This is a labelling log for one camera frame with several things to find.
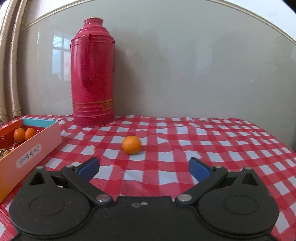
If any colourful cardboard box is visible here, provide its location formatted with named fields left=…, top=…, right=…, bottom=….
left=1, top=118, right=62, bottom=201

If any orange mandarin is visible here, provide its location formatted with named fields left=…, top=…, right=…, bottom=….
left=14, top=128, right=25, bottom=144
left=121, top=136, right=142, bottom=155
left=24, top=128, right=37, bottom=141

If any red checkered tablecloth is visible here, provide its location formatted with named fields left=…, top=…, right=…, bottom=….
left=0, top=114, right=296, bottom=241

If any red thermos flask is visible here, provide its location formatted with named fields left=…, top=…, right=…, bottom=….
left=70, top=18, right=115, bottom=128

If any beige curtain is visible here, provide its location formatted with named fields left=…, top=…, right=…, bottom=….
left=1, top=1, right=28, bottom=126

